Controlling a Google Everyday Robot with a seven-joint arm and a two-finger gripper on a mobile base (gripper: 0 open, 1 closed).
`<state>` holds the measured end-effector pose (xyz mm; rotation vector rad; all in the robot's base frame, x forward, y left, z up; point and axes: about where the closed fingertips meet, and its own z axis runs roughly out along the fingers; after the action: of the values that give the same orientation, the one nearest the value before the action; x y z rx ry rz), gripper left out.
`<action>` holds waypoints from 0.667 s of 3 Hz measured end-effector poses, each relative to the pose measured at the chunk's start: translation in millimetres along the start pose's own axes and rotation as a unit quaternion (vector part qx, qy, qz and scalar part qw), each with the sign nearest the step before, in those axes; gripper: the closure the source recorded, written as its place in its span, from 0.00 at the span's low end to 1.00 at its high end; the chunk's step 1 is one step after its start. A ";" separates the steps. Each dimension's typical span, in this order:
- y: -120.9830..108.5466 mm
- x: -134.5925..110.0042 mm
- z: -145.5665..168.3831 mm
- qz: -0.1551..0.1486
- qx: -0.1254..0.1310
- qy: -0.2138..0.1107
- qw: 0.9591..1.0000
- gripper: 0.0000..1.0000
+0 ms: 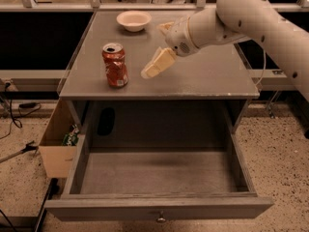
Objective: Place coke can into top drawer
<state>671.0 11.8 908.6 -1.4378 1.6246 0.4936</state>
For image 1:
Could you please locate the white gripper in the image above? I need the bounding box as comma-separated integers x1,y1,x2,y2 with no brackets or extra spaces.
141,16,199,79

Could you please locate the crushed red coke can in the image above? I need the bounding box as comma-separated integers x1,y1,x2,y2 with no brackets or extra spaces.
101,43,128,88

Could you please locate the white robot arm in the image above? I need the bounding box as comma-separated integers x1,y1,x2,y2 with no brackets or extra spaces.
141,0,309,100

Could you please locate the open grey top drawer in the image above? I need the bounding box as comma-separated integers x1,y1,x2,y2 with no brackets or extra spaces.
44,107,274,223

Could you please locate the metal drawer knob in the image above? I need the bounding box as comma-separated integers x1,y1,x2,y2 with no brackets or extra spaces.
156,211,167,223

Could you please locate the white paper bowl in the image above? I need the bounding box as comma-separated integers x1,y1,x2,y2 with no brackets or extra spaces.
116,11,152,32

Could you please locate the grey cabinet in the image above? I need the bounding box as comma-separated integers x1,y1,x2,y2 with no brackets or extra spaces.
60,11,259,148

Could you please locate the green snack bag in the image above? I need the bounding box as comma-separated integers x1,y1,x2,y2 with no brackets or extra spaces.
62,124,79,146

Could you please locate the black power adapter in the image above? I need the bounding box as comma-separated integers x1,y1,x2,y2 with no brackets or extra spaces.
18,102,37,109

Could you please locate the cardboard box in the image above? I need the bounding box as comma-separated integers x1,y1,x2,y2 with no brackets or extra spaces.
39,100,76,178

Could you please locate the black-tipped grabber stick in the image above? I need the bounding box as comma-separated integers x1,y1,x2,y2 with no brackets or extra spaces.
0,142,39,163

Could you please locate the white cable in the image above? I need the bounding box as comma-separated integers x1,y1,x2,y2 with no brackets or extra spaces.
254,48,267,86

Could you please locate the black floor cable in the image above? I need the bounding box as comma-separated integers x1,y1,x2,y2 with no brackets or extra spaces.
0,80,42,141

